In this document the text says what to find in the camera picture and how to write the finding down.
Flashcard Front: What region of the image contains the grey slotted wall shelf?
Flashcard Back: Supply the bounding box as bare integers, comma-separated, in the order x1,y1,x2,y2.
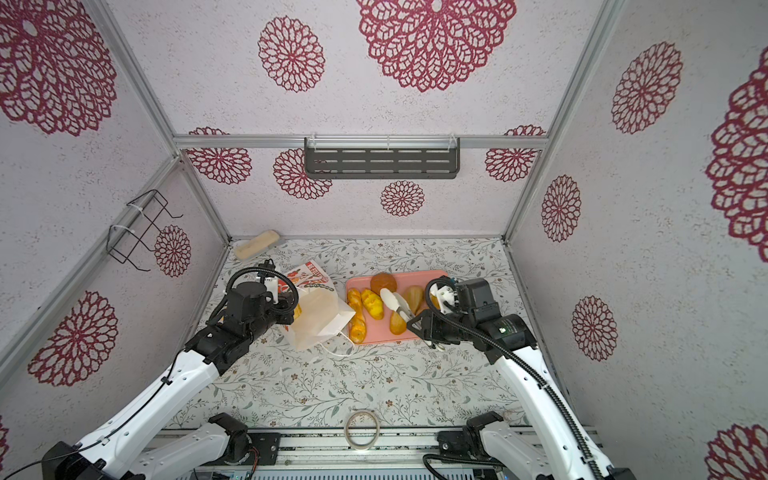
304,137,461,180

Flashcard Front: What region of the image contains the oval fake bread loaf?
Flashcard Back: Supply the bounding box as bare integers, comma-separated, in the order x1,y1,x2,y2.
389,285,424,335

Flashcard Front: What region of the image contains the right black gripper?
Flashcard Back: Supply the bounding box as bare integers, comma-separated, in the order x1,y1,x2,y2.
407,308,475,344

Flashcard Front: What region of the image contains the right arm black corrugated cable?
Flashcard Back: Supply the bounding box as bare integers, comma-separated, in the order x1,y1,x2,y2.
424,277,607,480

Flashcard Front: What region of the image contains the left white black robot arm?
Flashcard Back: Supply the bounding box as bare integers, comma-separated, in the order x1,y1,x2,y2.
41,279,299,479

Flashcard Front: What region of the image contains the short twisted fake bread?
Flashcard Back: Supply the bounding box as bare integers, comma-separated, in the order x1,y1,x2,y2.
361,289,384,320

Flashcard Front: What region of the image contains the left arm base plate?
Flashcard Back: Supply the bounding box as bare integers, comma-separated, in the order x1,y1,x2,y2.
202,432,281,467

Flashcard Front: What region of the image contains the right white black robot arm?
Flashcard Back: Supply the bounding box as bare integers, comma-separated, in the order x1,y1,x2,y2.
380,276,634,479

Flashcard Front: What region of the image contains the white paper gift bag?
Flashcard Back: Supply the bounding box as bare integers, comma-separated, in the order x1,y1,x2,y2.
279,260,355,352

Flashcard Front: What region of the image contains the brown round fake bun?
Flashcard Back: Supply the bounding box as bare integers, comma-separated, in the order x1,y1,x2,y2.
370,272,398,295

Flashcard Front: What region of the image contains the long fake bread piece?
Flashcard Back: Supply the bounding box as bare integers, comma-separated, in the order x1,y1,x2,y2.
347,288,367,344

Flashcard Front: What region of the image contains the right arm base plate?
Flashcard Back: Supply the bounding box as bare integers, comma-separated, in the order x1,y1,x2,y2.
436,428,501,464

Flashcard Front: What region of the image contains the black wire wall rack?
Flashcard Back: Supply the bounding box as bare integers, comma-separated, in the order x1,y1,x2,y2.
105,189,183,273

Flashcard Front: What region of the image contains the pink plastic tray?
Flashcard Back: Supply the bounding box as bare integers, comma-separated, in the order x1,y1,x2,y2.
344,270,446,345

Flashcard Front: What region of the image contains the clear tape roll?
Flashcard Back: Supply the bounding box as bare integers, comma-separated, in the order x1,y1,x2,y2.
343,410,381,451

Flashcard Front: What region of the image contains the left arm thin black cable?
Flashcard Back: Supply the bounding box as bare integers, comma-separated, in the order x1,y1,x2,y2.
2,350,181,480

